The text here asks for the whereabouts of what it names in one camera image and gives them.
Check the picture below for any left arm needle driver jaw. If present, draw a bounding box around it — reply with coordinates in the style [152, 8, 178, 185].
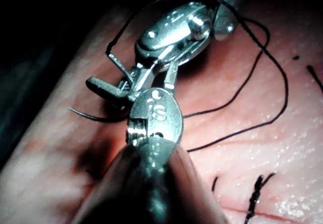
[163, 61, 178, 90]
[85, 76, 130, 110]

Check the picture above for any right arm needle driver jaw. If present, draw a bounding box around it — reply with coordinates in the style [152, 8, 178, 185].
[127, 62, 158, 101]
[107, 53, 134, 83]

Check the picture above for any right arm needle driver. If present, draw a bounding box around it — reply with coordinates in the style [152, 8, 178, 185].
[135, 2, 218, 67]

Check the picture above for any left arm needle driver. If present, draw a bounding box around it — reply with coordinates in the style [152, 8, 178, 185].
[125, 87, 184, 149]

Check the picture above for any curved steel needle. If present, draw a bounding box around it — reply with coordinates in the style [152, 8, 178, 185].
[67, 106, 128, 123]

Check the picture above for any black thread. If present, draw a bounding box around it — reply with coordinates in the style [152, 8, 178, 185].
[105, 0, 290, 153]

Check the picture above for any tissue pad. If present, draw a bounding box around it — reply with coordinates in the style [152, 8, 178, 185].
[0, 0, 323, 224]

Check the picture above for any black stitching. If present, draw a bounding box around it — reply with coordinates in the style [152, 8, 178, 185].
[292, 54, 323, 95]
[211, 171, 277, 224]

